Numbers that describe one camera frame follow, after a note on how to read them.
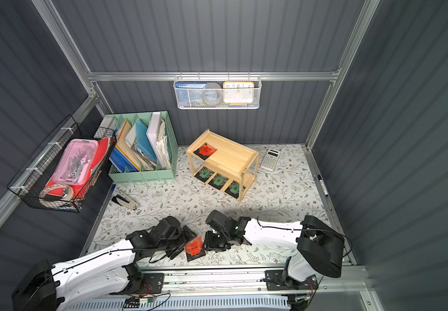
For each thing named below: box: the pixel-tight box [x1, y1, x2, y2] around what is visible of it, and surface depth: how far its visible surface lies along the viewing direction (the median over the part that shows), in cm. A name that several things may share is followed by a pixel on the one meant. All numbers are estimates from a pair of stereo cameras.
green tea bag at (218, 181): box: [207, 172, 230, 190], surface depth 104 cm
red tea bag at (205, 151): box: [192, 142, 218, 161], surface depth 91 cm
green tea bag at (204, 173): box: [194, 165, 215, 183], surface depth 107 cm
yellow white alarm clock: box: [222, 81, 255, 107], surface depth 90 cm
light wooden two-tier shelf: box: [186, 128, 261, 203], surface depth 93 cm
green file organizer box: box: [99, 110, 179, 185], surface depth 99 cm
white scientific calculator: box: [260, 148, 281, 172], surface depth 114 cm
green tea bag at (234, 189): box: [224, 180, 247, 199], surface depth 101 cm
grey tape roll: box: [201, 82, 223, 107], surface depth 90 cm
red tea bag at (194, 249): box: [184, 235, 206, 262], surface depth 82 cm
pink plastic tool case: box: [51, 138, 99, 186], surface depth 74 cm
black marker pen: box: [317, 174, 329, 197], surface depth 109 cm
